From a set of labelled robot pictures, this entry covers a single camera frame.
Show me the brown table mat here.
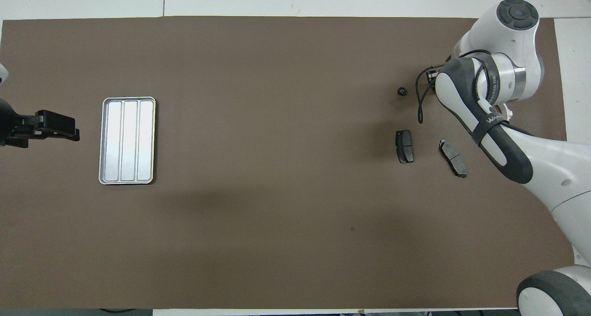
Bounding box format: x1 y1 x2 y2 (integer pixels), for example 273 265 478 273
0 16 588 310

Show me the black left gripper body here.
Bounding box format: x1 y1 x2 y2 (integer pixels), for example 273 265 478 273
0 99 46 147

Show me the long dark brake pad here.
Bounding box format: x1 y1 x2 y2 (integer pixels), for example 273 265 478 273
439 139 468 178

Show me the short dark brake pad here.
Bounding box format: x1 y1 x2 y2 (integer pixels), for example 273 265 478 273
395 130 415 164

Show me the silver metal tray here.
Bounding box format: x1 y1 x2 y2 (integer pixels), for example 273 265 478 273
98 97 157 185

